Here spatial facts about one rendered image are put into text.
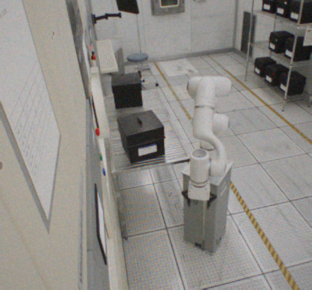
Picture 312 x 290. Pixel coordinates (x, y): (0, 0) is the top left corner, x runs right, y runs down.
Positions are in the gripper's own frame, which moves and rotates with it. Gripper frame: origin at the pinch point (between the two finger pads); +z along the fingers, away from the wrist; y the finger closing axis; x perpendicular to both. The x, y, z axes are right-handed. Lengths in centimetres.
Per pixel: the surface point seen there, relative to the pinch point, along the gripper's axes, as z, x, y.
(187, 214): 66, -51, 13
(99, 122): -1, -69, 82
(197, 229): 78, -48, 5
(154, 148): 17, -65, 39
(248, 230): 101, -72, -36
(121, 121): 0, -73, 65
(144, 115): 0, -83, 50
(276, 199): 101, -114, -63
